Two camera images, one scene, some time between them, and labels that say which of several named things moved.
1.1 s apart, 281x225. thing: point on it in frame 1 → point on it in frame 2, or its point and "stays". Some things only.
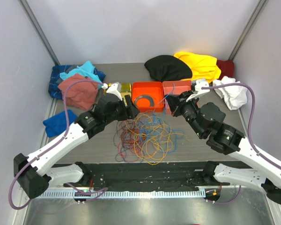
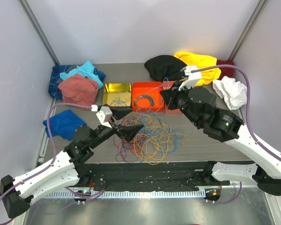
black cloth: [168, 67] stays
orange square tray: [155, 89] stays
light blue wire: [166, 101] → [163, 92]
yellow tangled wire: [152, 138] stays
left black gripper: [129, 112] → [126, 131]
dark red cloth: [227, 68] stays
